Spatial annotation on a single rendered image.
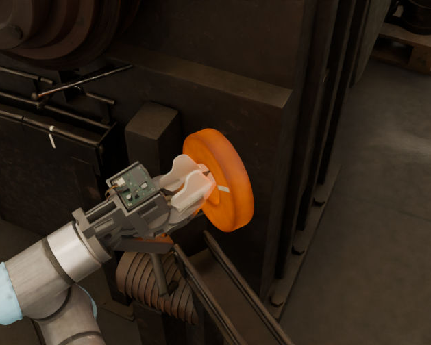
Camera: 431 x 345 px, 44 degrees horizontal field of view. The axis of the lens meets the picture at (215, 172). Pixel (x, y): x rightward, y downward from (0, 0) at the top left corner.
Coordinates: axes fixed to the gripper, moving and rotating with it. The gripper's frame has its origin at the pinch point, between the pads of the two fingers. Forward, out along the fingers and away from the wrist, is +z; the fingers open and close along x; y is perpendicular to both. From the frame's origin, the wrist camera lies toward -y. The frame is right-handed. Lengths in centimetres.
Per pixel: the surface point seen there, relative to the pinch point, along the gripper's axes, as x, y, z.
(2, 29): 35.5, 14.5, -15.2
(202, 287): -3.4, -22.0, -10.4
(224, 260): -0.5, -23.9, -4.6
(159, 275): 9.4, -32.9, -16.4
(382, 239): 16, -109, 49
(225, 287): -2.8, -28.6, -6.8
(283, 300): 11, -88, 7
